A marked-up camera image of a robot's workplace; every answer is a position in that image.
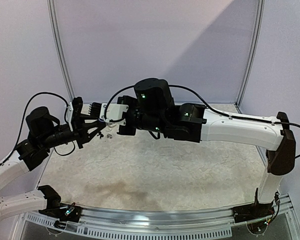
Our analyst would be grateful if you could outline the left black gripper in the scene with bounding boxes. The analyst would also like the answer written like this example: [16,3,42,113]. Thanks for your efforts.
[40,113,106,149]

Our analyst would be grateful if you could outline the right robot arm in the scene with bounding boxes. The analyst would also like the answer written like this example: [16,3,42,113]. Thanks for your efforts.
[117,78,296,218]

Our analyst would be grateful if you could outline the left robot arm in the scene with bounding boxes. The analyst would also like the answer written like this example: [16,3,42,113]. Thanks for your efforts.
[0,102,106,222]

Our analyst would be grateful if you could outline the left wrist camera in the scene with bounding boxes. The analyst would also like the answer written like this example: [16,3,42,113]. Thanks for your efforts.
[64,96,83,125]

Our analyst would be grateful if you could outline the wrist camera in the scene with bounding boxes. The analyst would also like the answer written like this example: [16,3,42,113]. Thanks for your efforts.
[64,96,83,125]
[88,102,128,125]

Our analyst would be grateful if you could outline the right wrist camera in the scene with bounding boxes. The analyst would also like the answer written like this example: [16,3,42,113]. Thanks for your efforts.
[88,102,128,125]

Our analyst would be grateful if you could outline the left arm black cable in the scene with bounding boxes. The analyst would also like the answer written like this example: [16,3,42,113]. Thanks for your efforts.
[0,92,77,173]

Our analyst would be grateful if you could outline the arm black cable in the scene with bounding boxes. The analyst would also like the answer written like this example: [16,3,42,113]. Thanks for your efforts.
[0,92,77,173]
[103,84,300,159]

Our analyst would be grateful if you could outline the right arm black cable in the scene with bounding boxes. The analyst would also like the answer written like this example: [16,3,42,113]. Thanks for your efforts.
[103,84,300,159]

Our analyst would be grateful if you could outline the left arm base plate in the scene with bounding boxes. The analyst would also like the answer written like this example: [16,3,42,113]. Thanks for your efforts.
[38,204,83,223]

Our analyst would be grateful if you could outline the aluminium front rail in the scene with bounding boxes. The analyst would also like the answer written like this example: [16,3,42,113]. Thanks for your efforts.
[13,194,300,240]

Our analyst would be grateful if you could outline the left aluminium corner post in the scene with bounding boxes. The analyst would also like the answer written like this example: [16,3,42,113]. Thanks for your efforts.
[47,0,75,99]

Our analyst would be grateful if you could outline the aluminium corner post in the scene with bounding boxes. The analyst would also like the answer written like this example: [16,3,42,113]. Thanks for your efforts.
[235,0,265,109]
[47,0,75,99]

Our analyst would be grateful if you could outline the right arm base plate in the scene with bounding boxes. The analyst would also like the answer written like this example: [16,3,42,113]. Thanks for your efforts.
[231,203,277,223]

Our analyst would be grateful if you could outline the right aluminium corner post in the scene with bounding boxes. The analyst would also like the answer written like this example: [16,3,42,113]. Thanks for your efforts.
[235,0,265,109]

